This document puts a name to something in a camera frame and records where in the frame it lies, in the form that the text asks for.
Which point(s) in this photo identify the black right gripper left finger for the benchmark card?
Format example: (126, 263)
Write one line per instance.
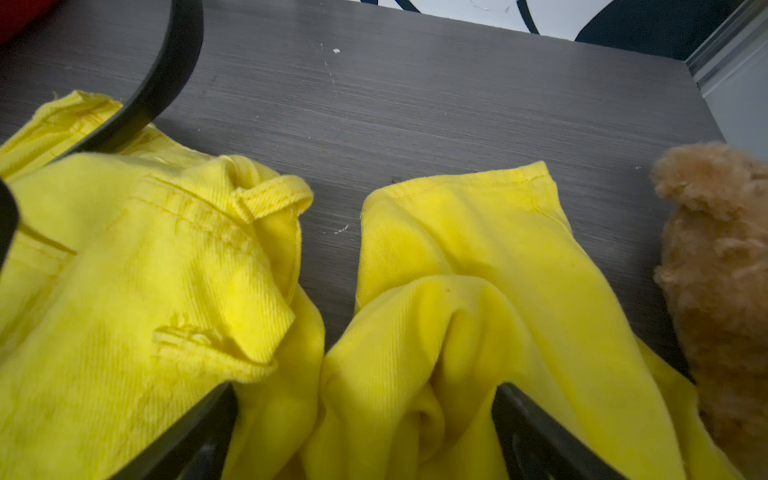
(195, 446)

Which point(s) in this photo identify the yellow trousers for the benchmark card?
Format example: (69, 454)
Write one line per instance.
(139, 281)

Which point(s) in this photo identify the black belt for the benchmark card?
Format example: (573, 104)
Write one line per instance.
(156, 90)

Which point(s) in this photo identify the brown teddy bear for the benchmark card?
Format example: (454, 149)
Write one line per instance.
(713, 275)

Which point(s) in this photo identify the red trousers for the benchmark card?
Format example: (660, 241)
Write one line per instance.
(16, 15)

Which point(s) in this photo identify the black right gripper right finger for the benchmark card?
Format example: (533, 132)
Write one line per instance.
(536, 446)

